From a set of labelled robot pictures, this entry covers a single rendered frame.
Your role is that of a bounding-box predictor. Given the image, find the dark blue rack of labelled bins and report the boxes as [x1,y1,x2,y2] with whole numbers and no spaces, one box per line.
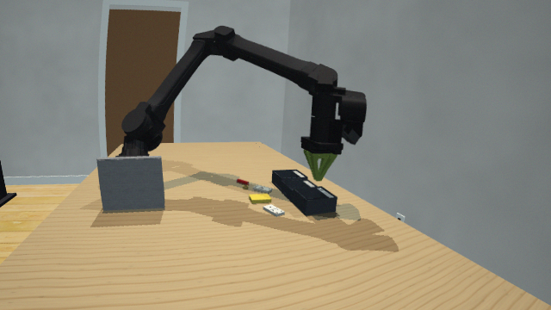
[271,170,337,215]

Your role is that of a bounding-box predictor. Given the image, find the white domino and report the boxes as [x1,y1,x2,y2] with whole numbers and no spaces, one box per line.
[253,185,272,193]
[263,204,285,217]

